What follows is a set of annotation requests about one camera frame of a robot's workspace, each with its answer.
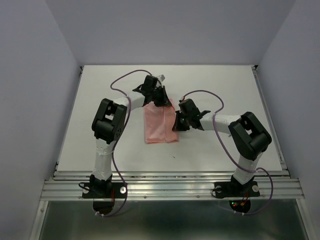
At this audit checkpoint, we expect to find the pink satin napkin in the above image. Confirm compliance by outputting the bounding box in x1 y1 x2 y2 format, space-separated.
143 102 179 144

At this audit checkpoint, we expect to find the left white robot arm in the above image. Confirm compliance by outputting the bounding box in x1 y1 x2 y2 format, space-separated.
83 75 172 198

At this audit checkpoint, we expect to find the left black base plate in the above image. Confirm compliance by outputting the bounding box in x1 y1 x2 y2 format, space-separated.
78 182 127 199

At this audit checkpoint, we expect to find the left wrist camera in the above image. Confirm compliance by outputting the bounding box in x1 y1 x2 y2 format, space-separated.
157 74 165 82

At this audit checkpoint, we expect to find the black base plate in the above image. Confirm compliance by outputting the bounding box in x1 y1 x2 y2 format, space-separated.
211 181 260 199
78 182 127 199

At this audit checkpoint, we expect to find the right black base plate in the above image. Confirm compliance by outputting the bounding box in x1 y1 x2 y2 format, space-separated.
211 181 260 199

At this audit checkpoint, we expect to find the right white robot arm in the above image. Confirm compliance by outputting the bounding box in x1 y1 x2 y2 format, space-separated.
172 98 272 198

